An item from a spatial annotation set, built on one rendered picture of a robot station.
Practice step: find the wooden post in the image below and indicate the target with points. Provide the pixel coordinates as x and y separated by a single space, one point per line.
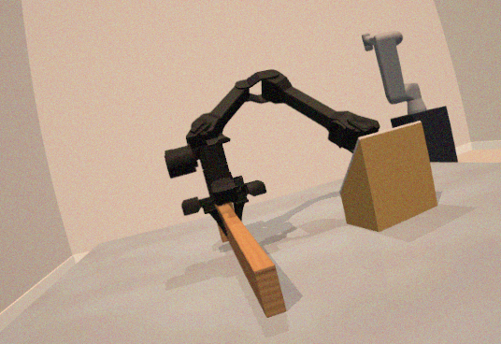
223 235

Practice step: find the wooden side rail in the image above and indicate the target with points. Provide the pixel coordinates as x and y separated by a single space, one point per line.
259 270

